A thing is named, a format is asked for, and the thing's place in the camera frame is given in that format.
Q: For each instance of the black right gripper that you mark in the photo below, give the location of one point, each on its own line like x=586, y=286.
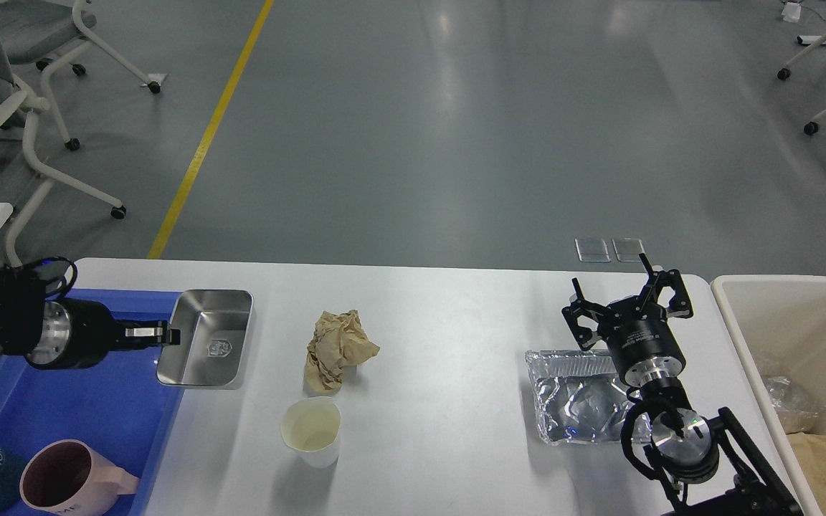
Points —
x=635, y=340

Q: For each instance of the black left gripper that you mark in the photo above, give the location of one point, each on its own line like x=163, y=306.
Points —
x=78, y=334

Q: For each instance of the stainless steel rectangular tray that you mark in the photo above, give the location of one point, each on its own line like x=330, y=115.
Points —
x=213, y=351

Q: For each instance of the aluminium foil container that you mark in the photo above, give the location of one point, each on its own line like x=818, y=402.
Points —
x=578, y=397

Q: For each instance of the pink mug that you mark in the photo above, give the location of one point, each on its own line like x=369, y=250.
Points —
x=70, y=478

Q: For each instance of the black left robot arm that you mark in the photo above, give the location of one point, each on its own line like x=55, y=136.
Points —
x=40, y=322

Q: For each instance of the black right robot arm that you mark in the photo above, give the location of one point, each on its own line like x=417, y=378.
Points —
x=705, y=466

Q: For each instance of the floor outlet cover right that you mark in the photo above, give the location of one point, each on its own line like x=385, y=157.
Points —
x=628, y=249

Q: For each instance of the floor outlet cover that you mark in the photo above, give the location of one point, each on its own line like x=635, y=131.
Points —
x=592, y=249
x=628, y=249

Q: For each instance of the floor outlet cover left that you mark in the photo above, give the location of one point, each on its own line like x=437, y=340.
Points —
x=592, y=249

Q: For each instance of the crumpled brown paper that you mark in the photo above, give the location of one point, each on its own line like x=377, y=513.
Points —
x=339, y=341

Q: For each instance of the white paper cup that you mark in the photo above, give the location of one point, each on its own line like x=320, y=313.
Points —
x=312, y=429

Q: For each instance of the white plastic bin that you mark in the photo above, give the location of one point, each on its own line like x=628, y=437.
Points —
x=783, y=316

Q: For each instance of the clear plastic bag in bin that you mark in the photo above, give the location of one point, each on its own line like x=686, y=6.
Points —
x=797, y=409

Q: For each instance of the grey office chair far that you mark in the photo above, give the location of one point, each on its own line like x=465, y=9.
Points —
x=31, y=31

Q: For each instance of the white power adapter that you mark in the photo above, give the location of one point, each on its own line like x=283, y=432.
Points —
x=791, y=12

